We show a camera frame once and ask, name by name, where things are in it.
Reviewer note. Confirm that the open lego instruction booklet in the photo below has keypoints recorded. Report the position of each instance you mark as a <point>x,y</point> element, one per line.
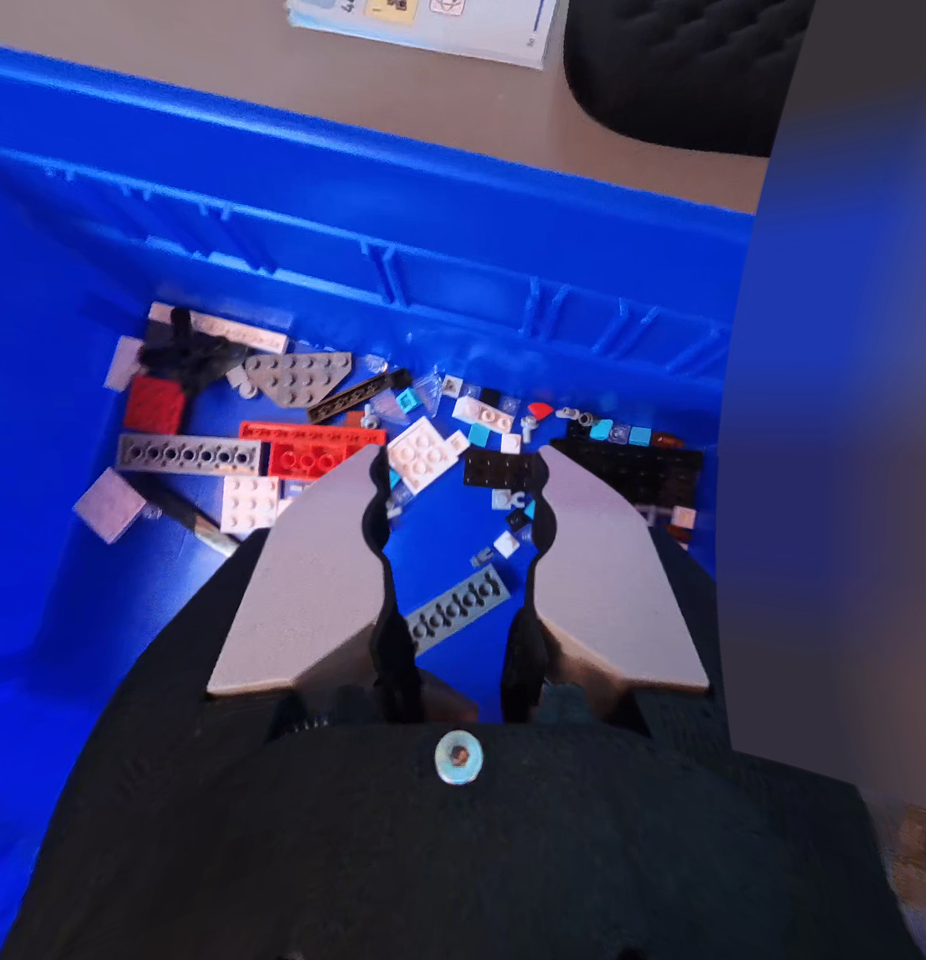
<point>493,30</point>

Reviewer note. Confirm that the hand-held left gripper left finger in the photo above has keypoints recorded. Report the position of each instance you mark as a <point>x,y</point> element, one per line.
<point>305,600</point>

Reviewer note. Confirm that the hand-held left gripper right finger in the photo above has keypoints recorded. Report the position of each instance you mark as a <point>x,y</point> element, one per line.
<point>620,600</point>

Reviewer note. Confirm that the large blue plastic bin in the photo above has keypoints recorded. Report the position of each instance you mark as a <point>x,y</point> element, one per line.
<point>283,225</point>

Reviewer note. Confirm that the black quilted wrist pad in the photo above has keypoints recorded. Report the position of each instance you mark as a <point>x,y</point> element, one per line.
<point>673,75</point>

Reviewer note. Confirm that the pile of lego pieces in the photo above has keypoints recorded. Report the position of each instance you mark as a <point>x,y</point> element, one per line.
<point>313,450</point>

